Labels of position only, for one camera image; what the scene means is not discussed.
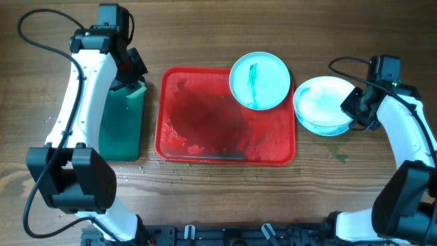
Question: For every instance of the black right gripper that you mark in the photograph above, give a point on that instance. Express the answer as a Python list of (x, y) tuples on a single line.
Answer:
[(348, 106)]

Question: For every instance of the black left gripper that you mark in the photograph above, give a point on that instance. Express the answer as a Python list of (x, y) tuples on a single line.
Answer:
[(139, 69)]

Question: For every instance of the green and yellow sponge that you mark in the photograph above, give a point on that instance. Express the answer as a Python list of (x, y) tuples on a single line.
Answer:
[(139, 89)]

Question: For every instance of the white plate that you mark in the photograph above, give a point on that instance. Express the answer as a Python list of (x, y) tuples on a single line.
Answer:
[(259, 81), (318, 101)]

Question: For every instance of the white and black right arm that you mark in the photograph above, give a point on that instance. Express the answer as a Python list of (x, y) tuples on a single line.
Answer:
[(398, 212)]

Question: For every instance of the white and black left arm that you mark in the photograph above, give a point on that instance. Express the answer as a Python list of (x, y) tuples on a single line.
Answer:
[(68, 170)]

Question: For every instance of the red plastic tray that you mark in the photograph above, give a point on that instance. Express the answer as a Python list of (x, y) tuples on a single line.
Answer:
[(199, 120)]

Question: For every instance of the black tub of green water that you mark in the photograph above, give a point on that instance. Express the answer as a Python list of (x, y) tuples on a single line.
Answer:
[(120, 129)]

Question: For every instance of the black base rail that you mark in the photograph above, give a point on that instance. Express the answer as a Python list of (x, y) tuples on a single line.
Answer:
[(191, 235)]

